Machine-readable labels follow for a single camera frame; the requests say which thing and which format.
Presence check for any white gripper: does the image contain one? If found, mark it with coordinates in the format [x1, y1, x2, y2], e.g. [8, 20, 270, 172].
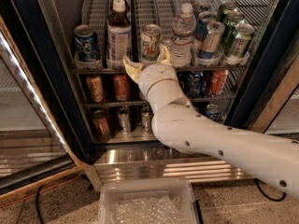
[122, 44, 178, 92]

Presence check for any green white 7up can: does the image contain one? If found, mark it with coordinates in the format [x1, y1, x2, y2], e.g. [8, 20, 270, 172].
[140, 24, 162, 62]

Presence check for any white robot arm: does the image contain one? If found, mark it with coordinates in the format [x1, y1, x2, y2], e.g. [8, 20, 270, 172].
[122, 45, 299, 198]

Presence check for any orange can middle shelf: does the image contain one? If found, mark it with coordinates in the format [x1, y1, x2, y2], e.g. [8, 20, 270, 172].
[113, 75, 130, 101]

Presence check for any silver can bottom shelf centre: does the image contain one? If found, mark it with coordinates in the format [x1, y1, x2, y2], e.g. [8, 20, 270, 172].
[141, 106, 153, 134]

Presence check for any silver can shelf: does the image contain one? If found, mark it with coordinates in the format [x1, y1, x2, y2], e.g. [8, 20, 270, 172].
[117, 107, 131, 135]
[141, 106, 153, 134]

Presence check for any blue can middle shelf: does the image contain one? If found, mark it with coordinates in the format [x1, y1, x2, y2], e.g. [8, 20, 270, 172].
[184, 71, 203, 98]

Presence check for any blue can shelf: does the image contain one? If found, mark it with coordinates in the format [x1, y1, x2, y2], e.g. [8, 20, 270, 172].
[205, 104, 220, 120]
[184, 71, 203, 98]

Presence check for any silver can bottom shelf left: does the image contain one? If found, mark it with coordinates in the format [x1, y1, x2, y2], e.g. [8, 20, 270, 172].
[117, 107, 131, 135]

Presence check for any tan can middle shelf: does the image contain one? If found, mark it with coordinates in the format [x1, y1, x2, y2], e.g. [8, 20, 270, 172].
[86, 76, 104, 103]

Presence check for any blue pepsi can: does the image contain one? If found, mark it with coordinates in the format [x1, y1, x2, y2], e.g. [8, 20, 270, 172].
[74, 24, 100, 62]

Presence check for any red can middle shelf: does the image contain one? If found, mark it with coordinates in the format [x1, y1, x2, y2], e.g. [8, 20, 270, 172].
[206, 70, 229, 96]

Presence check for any middle blue energy can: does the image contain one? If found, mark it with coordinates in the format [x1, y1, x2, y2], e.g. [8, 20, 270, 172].
[195, 11, 216, 42]

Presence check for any copper can bottom shelf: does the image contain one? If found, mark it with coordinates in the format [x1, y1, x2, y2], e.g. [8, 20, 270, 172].
[93, 110, 111, 136]

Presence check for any front silver blue energy can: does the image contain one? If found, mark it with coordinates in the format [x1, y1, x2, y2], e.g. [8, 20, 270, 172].
[198, 21, 225, 60]

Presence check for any rear blue energy can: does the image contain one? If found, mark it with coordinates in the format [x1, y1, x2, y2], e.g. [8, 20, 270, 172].
[193, 2, 211, 17]

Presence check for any blue can bottom shelf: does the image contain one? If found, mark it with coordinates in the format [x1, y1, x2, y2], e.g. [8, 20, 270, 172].
[205, 104, 220, 120]

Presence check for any stainless steel fridge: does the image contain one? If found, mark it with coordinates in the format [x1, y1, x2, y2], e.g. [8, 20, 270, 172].
[6, 0, 299, 191]

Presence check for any middle green can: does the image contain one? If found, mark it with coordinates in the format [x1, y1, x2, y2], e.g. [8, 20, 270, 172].
[221, 11, 245, 48]

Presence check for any front green can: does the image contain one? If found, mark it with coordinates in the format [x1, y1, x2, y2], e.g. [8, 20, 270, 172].
[224, 23, 254, 58]

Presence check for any rear green can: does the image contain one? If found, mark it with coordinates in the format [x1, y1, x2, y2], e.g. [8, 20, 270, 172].
[216, 0, 238, 22]

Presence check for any open glass fridge door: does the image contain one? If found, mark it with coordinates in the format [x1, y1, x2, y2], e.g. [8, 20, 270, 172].
[0, 17, 87, 200]

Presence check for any clear water bottle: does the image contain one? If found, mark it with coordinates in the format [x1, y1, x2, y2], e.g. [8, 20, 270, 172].
[169, 3, 196, 67]

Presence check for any front tea bottle white cap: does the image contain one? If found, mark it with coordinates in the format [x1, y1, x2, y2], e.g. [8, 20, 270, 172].
[107, 0, 131, 66]

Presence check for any clear plastic bin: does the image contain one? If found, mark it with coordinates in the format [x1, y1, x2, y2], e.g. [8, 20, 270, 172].
[97, 177, 200, 224]

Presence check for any orange cable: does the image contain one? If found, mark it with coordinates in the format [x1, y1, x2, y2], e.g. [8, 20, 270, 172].
[0, 173, 82, 209]

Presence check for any black power cable right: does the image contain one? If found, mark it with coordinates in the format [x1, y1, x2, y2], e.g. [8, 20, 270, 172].
[254, 177, 287, 203]

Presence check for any black cable left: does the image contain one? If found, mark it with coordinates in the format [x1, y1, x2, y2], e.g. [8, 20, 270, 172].
[35, 184, 48, 224]

